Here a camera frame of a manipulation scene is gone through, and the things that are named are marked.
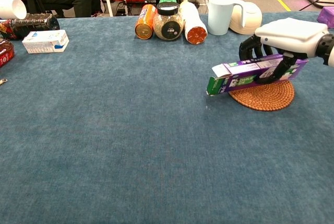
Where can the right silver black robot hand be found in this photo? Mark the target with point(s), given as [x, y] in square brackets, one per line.
[292, 36]

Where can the purple green toothpaste box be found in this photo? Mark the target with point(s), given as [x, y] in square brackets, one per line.
[242, 71]

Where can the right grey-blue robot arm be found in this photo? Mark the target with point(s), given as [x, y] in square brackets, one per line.
[327, 51]

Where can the small purple box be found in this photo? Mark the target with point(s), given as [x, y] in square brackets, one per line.
[327, 13]

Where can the white blue carton box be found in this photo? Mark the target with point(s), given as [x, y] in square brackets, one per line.
[44, 41]

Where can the cream ceramic bowl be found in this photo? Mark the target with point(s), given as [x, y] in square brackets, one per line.
[251, 16]

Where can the round woven rattan coaster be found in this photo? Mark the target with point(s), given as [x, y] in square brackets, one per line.
[263, 98]

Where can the light blue plastic cup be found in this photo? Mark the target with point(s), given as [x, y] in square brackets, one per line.
[220, 15]

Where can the white can brown lid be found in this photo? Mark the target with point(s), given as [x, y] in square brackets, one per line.
[193, 20]

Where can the glass jar black lid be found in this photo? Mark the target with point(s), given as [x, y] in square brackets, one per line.
[168, 23]

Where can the green lidded container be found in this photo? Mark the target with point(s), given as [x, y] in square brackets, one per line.
[167, 0]

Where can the orange drink can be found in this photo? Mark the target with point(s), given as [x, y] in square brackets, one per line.
[144, 23]

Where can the blue felt table mat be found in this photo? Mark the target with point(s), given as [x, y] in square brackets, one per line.
[156, 143]

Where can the dark tea bottle red label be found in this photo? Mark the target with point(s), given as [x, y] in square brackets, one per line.
[34, 25]

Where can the red snack package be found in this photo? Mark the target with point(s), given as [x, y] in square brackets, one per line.
[5, 51]

